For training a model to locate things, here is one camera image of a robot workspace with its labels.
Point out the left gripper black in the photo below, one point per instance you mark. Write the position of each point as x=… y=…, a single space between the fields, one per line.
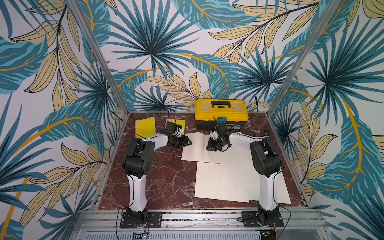
x=185 y=142

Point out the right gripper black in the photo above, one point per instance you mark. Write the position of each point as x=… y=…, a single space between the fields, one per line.
x=214 y=144

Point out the yellow cover notebook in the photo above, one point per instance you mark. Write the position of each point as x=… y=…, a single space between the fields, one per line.
x=145 y=128
x=181 y=123

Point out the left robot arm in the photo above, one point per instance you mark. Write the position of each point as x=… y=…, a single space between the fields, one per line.
x=137 y=165

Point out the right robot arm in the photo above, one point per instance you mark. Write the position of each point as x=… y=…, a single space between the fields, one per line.
x=267 y=203

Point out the yellow black toolbox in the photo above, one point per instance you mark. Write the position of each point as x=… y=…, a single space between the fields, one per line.
x=209 y=113

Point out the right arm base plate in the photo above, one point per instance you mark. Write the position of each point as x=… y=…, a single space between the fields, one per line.
x=255 y=219

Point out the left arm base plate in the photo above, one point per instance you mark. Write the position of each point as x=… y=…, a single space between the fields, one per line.
x=131 y=220

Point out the aluminium front rail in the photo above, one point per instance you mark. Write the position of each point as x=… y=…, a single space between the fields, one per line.
x=210 y=224

